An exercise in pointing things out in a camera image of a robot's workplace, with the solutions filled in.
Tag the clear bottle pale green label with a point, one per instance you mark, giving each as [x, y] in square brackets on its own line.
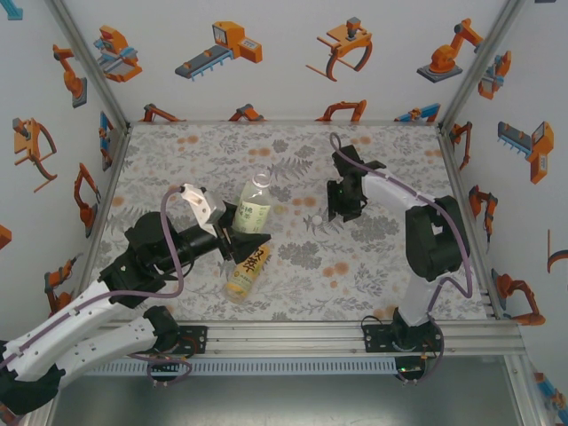
[253, 208]

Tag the clear bottle orange label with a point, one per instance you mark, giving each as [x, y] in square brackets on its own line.
[244, 275]

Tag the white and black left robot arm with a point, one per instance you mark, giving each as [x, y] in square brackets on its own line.
[57, 337]

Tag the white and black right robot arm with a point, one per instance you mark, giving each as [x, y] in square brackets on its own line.
[437, 239]

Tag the floral patterned table mat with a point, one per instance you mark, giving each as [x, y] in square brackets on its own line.
[310, 275]

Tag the small circuit board green light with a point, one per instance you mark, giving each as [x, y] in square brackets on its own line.
[410, 369]

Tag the aluminium frame rail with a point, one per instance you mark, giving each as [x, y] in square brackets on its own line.
[103, 222]
[452, 160]

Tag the wide aluminium mounting rail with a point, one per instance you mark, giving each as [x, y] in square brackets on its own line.
[288, 339]

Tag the aluminium frame post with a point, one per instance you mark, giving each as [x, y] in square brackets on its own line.
[479, 66]
[89, 66]
[526, 390]

